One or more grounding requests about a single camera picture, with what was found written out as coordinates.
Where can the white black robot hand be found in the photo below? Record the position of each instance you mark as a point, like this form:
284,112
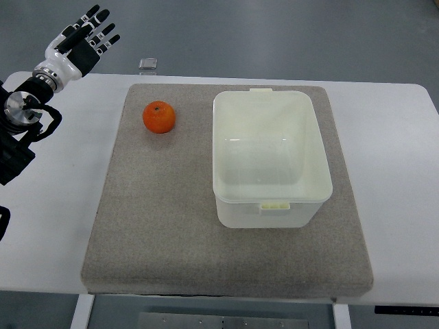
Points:
76,50

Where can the orange fruit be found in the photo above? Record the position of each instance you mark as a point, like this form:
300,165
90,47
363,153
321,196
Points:
159,117

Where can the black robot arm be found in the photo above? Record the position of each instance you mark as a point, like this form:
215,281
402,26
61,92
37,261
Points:
26,118

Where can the white plastic box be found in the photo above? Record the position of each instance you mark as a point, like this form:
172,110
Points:
270,168

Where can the small silver floor plate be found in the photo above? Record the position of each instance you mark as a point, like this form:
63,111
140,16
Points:
148,63

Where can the black object at left edge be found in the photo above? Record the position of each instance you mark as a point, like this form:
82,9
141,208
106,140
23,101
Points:
4,221

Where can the grey felt mat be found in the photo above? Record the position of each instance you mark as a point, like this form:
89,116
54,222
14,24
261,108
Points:
157,232

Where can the white table leg left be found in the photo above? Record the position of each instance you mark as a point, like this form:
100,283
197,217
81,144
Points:
82,312

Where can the white table leg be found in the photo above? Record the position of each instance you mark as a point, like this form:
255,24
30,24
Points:
82,312
341,315

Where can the white table leg right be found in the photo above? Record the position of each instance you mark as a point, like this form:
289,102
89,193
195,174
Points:
341,315

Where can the black table control panel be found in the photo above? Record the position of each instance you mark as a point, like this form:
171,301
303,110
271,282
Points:
407,310

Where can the grey metal base plate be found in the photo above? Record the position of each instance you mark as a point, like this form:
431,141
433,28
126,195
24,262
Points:
174,320

